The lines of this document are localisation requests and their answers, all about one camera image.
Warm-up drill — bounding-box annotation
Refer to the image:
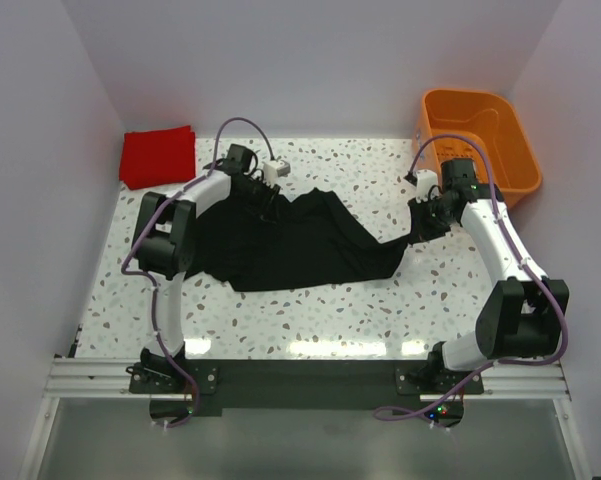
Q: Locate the black t-shirt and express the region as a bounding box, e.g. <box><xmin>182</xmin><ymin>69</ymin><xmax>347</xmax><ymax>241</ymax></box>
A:
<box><xmin>186</xmin><ymin>189</ymin><xmax>412</xmax><ymax>292</ymax></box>

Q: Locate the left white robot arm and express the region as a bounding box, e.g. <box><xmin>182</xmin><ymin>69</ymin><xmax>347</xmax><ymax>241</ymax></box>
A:
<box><xmin>121</xmin><ymin>144</ymin><xmax>291</xmax><ymax>390</ymax></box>

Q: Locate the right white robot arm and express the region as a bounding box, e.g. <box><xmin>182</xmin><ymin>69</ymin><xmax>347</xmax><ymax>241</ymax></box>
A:
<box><xmin>406</xmin><ymin>158</ymin><xmax>569</xmax><ymax>383</ymax></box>

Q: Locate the folded red t-shirt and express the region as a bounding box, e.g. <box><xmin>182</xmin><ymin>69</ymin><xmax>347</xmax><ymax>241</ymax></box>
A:
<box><xmin>119</xmin><ymin>126</ymin><xmax>196</xmax><ymax>190</ymax></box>

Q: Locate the orange plastic basket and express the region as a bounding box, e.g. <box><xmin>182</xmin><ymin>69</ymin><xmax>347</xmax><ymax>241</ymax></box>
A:
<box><xmin>412</xmin><ymin>89</ymin><xmax>542</xmax><ymax>208</ymax></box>

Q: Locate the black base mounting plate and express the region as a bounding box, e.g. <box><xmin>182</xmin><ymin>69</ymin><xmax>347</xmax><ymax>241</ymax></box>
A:
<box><xmin>126</xmin><ymin>354</ymin><xmax>484</xmax><ymax>425</ymax></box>

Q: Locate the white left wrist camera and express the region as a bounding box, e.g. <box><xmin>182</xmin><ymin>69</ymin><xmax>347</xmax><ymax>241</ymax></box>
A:
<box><xmin>262</xmin><ymin>159</ymin><xmax>291</xmax><ymax>183</ymax></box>

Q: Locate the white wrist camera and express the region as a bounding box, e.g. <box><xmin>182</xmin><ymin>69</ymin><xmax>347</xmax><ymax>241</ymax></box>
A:
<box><xmin>405</xmin><ymin>169</ymin><xmax>438</xmax><ymax>203</ymax></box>
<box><xmin>262</xmin><ymin>159</ymin><xmax>291</xmax><ymax>183</ymax></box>

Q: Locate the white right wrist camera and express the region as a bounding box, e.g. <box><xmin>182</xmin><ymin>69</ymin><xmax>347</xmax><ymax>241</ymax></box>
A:
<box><xmin>405</xmin><ymin>169</ymin><xmax>438</xmax><ymax>203</ymax></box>

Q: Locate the aluminium front rail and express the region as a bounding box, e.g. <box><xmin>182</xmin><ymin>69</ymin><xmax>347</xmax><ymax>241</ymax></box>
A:
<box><xmin>44</xmin><ymin>358</ymin><xmax>570</xmax><ymax>400</ymax></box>

